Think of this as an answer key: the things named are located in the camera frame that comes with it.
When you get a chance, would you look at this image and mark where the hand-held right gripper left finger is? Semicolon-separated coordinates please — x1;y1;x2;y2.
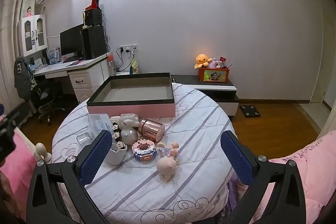
26;130;113;224

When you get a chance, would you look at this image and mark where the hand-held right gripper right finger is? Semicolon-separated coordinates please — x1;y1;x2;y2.
220;130;306;224

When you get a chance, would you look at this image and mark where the clear glass cup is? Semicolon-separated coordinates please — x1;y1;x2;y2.
76;133;95;147

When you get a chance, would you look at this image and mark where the clear plastic box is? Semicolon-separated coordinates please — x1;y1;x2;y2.
88;113;112;142

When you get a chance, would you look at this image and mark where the pink storage box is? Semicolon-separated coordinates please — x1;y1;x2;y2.
87;72;176;118

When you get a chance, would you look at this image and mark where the rose gold can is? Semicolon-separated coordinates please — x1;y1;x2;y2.
138;118;165;142

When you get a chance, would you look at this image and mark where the small pastel unicorn figurine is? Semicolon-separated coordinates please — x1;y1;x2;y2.
157;141;179;159

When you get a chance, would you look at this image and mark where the beige plush toy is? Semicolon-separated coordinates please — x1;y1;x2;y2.
157;156;180;182

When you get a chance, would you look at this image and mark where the person's left forearm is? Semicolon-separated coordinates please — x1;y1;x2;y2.
0;169;25;224

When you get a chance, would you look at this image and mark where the white cup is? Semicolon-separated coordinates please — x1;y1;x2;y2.
106;142;128;166

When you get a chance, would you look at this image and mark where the plain pink blanket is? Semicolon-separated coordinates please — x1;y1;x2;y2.
0;132;37;201

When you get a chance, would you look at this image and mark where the black flower hair clip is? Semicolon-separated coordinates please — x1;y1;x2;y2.
110;116;127;149

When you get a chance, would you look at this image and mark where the grey jacket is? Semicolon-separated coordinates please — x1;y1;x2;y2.
14;57;36;98

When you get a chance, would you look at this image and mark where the purple printed bedsheet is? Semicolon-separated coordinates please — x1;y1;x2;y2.
226;174;248;224

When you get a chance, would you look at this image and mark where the white rabbit figurine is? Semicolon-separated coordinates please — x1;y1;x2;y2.
117;119;139;144

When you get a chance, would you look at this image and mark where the black office chair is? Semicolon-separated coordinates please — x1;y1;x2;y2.
30;80;66;126

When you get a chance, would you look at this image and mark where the black bathroom scale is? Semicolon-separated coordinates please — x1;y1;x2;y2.
239;105;261;118

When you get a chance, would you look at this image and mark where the cream curtain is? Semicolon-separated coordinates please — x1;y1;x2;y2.
0;0;37;125

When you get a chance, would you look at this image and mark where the black white low cabinet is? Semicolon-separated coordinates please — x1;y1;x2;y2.
171;74;240;115

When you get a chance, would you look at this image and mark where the white striped quilt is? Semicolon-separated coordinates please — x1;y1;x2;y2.
51;82;250;224

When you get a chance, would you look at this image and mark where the pink printed quilt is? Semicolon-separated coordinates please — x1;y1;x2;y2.
252;131;336;224

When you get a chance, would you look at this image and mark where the blue box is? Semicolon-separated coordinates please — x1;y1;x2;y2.
49;47;61;65

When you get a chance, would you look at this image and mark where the white desk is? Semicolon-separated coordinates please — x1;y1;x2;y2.
33;52;112;105

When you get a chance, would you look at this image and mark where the orange toy box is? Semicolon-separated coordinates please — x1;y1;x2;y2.
198;67;230;83

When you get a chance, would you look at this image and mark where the black computer monitor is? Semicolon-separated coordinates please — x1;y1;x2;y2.
60;24;84;59

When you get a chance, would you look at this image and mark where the orange octopus plush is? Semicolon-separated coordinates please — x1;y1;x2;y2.
194;54;216;69

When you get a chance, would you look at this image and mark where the black computer tower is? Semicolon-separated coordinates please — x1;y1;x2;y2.
83;26;107;60

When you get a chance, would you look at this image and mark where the black speaker box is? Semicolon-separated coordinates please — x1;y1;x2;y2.
84;9;102;27

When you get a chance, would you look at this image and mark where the white door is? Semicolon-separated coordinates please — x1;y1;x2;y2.
310;7;336;109

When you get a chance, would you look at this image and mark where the cream bed frame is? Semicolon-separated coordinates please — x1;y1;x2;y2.
34;142;52;163

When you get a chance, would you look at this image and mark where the white wall cabinet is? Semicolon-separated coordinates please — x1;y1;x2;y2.
18;14;48;57

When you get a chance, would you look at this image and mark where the black power cable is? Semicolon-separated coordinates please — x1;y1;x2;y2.
116;48;124;72

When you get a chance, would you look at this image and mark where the white wall outlet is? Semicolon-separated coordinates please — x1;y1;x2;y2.
119;45;138;54

